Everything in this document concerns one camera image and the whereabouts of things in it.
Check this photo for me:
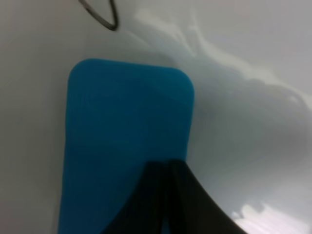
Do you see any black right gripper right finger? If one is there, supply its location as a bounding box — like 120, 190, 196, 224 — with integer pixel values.
168, 160, 245, 234

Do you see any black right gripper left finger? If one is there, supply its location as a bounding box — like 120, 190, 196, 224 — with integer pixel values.
101, 161, 170, 234

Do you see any teal whiteboard eraser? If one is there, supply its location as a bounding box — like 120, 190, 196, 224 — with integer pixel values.
58, 59, 195, 234

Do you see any white whiteboard with aluminium frame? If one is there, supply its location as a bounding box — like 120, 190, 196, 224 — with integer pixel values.
0, 0, 312, 234

